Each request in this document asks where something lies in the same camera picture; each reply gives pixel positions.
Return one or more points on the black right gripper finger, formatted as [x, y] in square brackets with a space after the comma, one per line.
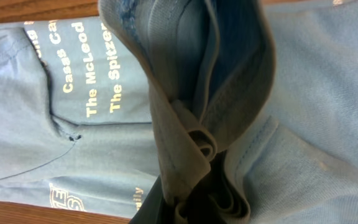
[152, 211]

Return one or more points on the light blue printed t-shirt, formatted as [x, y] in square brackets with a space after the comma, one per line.
[248, 113]

